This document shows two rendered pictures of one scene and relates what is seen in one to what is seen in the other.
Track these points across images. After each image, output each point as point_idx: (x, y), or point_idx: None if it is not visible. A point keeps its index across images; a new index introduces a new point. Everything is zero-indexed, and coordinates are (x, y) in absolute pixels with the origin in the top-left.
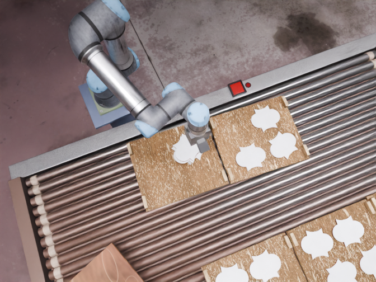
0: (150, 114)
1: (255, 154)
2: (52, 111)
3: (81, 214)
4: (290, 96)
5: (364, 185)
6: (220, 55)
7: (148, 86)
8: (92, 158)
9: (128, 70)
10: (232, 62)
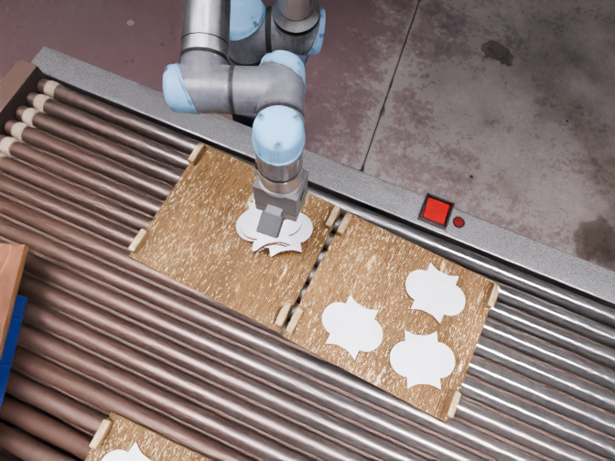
0: (202, 67)
1: (362, 330)
2: None
3: (53, 179)
4: (511, 298)
5: None
6: (479, 184)
7: (348, 142)
8: (144, 124)
9: (293, 38)
10: (487, 207)
